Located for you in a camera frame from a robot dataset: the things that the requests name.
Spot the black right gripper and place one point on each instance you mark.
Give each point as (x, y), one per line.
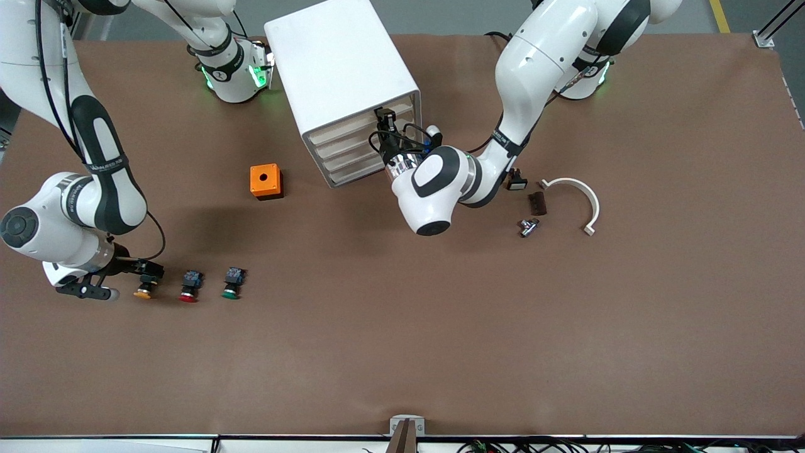
(129, 267)

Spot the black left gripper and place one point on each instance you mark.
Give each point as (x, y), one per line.
(390, 149)

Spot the yellow push button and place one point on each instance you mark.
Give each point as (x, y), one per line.
(144, 290)

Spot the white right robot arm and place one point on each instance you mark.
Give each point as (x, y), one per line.
(38, 226)

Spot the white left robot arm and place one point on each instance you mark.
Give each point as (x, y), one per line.
(541, 56)

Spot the red push button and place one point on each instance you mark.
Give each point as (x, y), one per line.
(190, 286)

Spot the green push button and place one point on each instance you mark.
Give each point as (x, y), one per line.
(233, 283)

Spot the orange box with hole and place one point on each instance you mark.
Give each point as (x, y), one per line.
(265, 181)

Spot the brown terminal block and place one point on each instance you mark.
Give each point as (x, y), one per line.
(538, 204)

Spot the small silver connector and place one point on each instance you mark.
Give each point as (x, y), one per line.
(529, 227)

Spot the brown table cover mat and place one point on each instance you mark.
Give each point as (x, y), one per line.
(402, 327)

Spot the white curved plastic clip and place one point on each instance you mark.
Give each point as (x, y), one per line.
(591, 198)

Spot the black white rectangular switch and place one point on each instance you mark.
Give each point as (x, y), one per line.
(518, 183)

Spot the aluminium frame post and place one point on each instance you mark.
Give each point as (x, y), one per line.
(770, 28)
(75, 19)

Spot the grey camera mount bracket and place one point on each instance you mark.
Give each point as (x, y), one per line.
(407, 426)

